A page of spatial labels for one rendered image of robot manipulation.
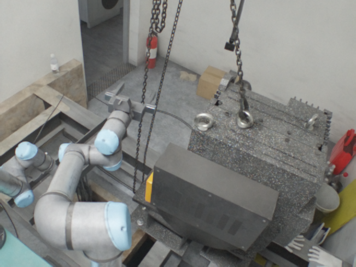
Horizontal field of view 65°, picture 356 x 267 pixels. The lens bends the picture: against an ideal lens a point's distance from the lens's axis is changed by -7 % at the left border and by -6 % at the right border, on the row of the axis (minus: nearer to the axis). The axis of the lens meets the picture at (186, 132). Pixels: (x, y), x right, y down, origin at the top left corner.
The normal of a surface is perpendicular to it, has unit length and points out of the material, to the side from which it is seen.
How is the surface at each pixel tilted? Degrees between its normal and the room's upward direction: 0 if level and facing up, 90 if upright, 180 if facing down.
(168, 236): 0
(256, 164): 90
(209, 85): 90
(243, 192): 0
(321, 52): 90
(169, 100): 0
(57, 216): 13
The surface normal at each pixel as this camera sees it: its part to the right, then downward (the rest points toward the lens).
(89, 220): 0.16, -0.50
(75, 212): 0.13, -0.77
